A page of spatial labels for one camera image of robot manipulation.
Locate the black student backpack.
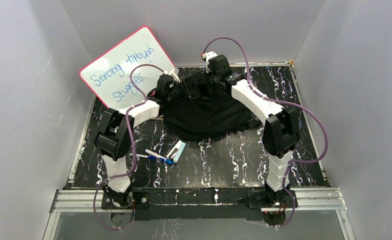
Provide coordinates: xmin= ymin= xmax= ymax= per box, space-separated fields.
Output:
xmin=164 ymin=72 xmax=262 ymax=141

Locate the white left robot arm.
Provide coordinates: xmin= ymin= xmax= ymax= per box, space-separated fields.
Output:
xmin=94 ymin=73 xmax=184 ymax=208

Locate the white eraser block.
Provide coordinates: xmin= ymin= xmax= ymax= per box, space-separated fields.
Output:
xmin=166 ymin=140 xmax=187 ymax=164

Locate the white blue whiteboard marker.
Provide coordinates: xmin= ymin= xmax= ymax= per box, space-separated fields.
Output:
xmin=145 ymin=149 xmax=174 ymax=165

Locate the pink framed whiteboard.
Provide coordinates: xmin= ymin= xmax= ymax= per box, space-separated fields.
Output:
xmin=79 ymin=26 xmax=175 ymax=110

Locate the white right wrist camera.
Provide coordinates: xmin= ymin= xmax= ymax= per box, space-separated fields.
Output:
xmin=201 ymin=51 xmax=217 ymax=73

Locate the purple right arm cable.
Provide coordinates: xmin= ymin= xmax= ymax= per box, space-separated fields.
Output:
xmin=202 ymin=37 xmax=330 ymax=229

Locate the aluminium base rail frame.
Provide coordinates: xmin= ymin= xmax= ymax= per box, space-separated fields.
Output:
xmin=43 ymin=187 xmax=355 ymax=240

